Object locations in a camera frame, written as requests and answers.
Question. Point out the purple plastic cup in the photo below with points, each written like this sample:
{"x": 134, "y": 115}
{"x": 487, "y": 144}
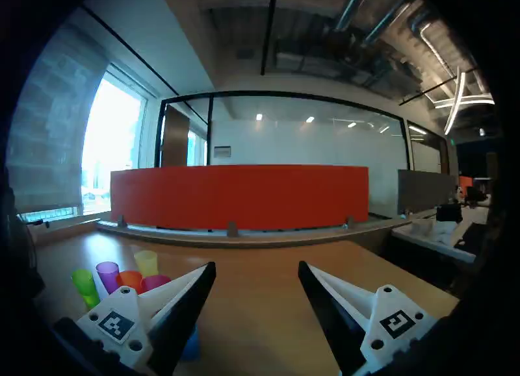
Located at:
{"x": 109, "y": 275}

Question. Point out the green plastic cup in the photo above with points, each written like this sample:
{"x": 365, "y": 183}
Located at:
{"x": 86, "y": 286}

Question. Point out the pink plastic cup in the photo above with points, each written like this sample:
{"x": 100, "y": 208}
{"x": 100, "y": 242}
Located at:
{"x": 156, "y": 282}

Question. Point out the yellow plastic cup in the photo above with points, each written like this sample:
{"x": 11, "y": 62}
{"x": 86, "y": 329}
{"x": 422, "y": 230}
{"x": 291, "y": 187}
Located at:
{"x": 146, "y": 262}

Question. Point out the orange plastic cup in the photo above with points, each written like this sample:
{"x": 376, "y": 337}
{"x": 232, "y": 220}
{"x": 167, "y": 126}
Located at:
{"x": 132, "y": 279}

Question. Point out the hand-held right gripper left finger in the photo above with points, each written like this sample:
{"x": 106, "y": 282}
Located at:
{"x": 134, "y": 311}

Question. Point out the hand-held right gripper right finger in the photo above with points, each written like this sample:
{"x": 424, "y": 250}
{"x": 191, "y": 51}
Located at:
{"x": 390, "y": 311}

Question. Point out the grey desk screen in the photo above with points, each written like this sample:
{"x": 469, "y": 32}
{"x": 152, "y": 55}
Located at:
{"x": 424, "y": 191}

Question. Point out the blue plastic cup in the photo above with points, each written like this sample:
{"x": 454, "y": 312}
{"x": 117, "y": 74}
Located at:
{"x": 191, "y": 345}

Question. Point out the red desk screen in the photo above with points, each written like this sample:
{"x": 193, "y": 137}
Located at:
{"x": 239, "y": 197}

